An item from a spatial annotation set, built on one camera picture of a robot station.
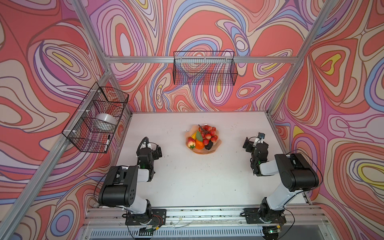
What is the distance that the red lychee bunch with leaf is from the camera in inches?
36.5

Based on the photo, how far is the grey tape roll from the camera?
0.72 metres

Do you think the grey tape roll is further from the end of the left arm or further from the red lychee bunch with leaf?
the red lychee bunch with leaf

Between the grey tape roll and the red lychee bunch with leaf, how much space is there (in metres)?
0.48
